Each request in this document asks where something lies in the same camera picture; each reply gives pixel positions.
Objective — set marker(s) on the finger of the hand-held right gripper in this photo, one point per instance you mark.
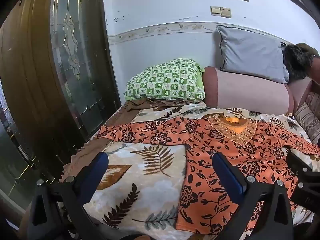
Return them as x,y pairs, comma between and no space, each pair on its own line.
298,163
308,193

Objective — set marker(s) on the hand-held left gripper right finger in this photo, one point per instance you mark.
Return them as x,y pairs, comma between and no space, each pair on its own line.
228,176

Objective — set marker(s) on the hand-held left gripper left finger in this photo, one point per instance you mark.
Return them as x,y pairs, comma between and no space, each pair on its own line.
100,166

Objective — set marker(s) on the orange floral blouse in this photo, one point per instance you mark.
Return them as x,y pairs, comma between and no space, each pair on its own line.
207,155

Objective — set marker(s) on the cream leaf-print blanket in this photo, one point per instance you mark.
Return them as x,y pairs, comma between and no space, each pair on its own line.
140,180

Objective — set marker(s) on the striped beige cushion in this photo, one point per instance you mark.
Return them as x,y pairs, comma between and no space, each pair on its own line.
308,120
314,97

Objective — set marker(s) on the pink and brown sofa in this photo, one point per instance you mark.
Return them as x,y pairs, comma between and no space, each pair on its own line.
245,92

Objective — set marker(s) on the black furry cloth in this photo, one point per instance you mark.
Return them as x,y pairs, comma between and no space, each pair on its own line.
296,62

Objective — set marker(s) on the green checked pillow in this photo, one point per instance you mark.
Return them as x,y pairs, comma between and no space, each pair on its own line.
165,80

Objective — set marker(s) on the wooden door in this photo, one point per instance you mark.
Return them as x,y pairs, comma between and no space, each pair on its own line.
27,80

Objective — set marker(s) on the leaded glass door panel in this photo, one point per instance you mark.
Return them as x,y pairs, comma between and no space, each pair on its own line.
77,55

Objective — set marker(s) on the olive brown cloth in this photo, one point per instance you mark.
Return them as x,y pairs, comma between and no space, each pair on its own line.
308,48

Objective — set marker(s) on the grey pillow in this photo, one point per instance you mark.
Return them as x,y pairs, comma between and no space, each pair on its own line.
252,52

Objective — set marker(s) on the beige light switch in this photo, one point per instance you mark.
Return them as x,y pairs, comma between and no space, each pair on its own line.
215,10
226,12

